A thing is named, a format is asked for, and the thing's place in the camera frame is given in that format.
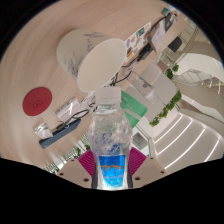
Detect white printed mug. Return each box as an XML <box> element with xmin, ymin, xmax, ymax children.
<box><xmin>55</xmin><ymin>28</ymin><xmax>128</xmax><ymax>93</ymax></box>

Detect green plants atop cabinet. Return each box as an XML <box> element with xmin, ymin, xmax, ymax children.
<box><xmin>148</xmin><ymin>89</ymin><xmax>183</xmax><ymax>128</ymax></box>

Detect clear shaker bottle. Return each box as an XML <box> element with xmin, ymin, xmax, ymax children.
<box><xmin>128</xmin><ymin>71</ymin><xmax>158</xmax><ymax>101</ymax></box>

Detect row of green hedge plants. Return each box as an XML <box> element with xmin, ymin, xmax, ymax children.
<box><xmin>43</xmin><ymin>133</ymin><xmax>93</xmax><ymax>174</ymax></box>

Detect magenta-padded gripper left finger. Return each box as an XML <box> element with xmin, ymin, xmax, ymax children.
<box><xmin>57</xmin><ymin>148</ymin><xmax>98</xmax><ymax>189</ymax></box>

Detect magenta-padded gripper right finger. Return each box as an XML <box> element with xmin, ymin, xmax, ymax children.
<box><xmin>128</xmin><ymin>146</ymin><xmax>169</xmax><ymax>189</ymax></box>

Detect white chair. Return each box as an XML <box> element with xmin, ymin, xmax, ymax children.
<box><xmin>141</xmin><ymin>62</ymin><xmax>166</xmax><ymax>84</ymax></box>

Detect black chair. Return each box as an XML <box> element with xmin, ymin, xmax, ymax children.
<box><xmin>167</xmin><ymin>35</ymin><xmax>184</xmax><ymax>54</ymax></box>

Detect colourful sticker sheet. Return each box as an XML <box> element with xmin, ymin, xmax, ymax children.
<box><xmin>124</xmin><ymin>21</ymin><xmax>153</xmax><ymax>64</ymax></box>

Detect round red coaster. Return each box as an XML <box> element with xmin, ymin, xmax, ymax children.
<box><xmin>22</xmin><ymin>86</ymin><xmax>53</xmax><ymax>117</ymax></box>

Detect shiny silver packet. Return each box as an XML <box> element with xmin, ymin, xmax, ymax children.
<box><xmin>33</xmin><ymin>121</ymin><xmax>54</xmax><ymax>139</ymax></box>

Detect open grey booklet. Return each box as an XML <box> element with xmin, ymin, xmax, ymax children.
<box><xmin>150</xmin><ymin>21</ymin><xmax>167</xmax><ymax>51</ymax></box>

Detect clear blue-labelled water bottle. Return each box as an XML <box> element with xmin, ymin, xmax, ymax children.
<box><xmin>87</xmin><ymin>85</ymin><xmax>134</xmax><ymax>191</ymax></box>

